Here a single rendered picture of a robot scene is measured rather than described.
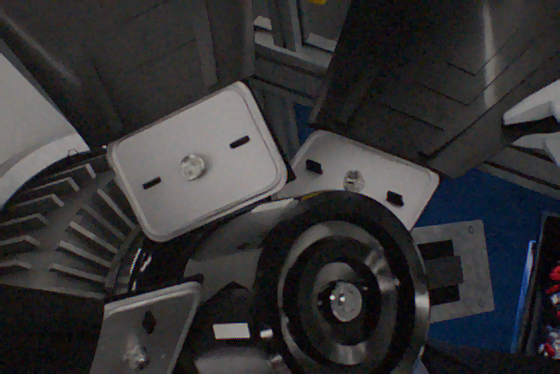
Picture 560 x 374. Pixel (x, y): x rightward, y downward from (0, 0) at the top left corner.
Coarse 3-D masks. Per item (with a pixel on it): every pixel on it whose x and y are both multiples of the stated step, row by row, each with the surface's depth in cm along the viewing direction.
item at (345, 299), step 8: (336, 288) 57; (344, 288) 57; (352, 288) 57; (336, 296) 57; (344, 296) 57; (352, 296) 57; (360, 296) 58; (336, 304) 57; (344, 304) 57; (352, 304) 57; (360, 304) 58; (336, 312) 57; (344, 312) 57; (352, 312) 57; (344, 320) 57
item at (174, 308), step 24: (168, 288) 54; (192, 288) 55; (120, 312) 53; (144, 312) 54; (168, 312) 56; (192, 312) 57; (120, 336) 55; (144, 336) 56; (168, 336) 57; (96, 360) 55; (120, 360) 56; (168, 360) 59
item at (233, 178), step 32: (224, 96) 59; (160, 128) 60; (192, 128) 60; (224, 128) 59; (256, 128) 59; (128, 160) 61; (160, 160) 60; (224, 160) 60; (256, 160) 59; (128, 192) 61; (160, 192) 61; (192, 192) 60; (224, 192) 60; (256, 192) 59; (160, 224) 61; (192, 224) 60
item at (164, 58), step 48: (0, 0) 59; (48, 0) 59; (96, 0) 59; (144, 0) 58; (192, 0) 58; (240, 0) 58; (48, 48) 60; (96, 48) 59; (144, 48) 59; (192, 48) 58; (240, 48) 58; (96, 96) 59; (144, 96) 59; (192, 96) 59; (96, 144) 61
